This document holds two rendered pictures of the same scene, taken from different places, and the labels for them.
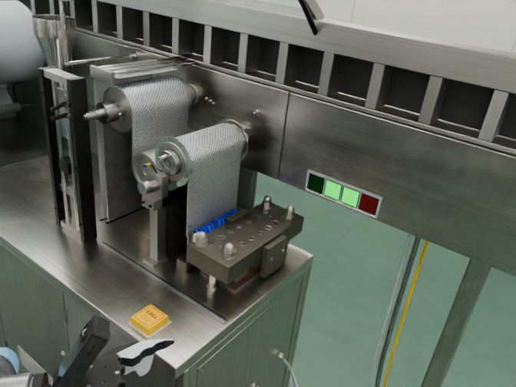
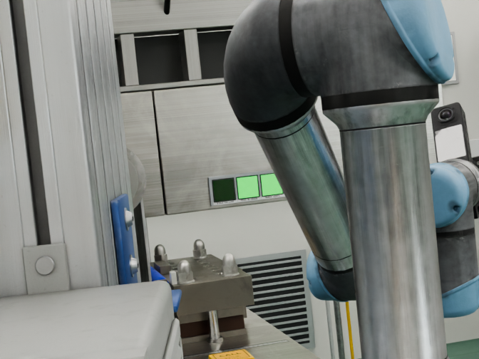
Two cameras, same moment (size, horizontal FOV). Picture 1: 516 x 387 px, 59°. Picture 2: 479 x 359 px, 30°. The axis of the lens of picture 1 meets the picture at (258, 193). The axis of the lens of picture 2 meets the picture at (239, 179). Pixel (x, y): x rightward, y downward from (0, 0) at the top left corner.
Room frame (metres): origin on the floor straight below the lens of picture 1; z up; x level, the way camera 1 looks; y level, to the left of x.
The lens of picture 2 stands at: (-0.20, 1.37, 1.32)
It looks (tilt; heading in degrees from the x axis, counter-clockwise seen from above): 3 degrees down; 313
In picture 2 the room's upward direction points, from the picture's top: 6 degrees counter-clockwise
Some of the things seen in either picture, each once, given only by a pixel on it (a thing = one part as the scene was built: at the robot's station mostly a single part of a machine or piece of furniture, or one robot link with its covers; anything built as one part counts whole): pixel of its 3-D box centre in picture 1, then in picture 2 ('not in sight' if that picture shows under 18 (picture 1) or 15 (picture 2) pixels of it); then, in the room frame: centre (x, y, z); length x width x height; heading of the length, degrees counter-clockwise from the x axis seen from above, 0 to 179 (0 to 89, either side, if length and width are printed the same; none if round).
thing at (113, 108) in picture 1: (110, 111); not in sight; (1.31, 0.47, 1.33); 0.06 x 0.06 x 0.06; 56
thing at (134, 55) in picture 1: (102, 59); not in sight; (1.64, 0.61, 1.41); 0.30 x 0.04 x 0.04; 146
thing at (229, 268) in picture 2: (229, 249); (229, 264); (1.07, 0.06, 1.05); 0.04 x 0.04 x 0.04
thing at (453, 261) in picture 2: not in sight; (435, 271); (0.40, 0.37, 1.12); 0.11 x 0.08 x 0.11; 18
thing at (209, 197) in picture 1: (213, 197); (139, 240); (1.25, 0.14, 1.11); 0.23 x 0.01 x 0.18; 146
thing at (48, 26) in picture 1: (54, 26); not in sight; (1.68, 0.79, 1.50); 0.14 x 0.14 x 0.06
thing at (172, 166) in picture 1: (170, 162); not in sight; (1.18, 0.26, 1.25); 0.07 x 0.02 x 0.07; 56
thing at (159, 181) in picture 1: (154, 220); not in sight; (1.18, 0.30, 1.05); 0.06 x 0.05 x 0.31; 146
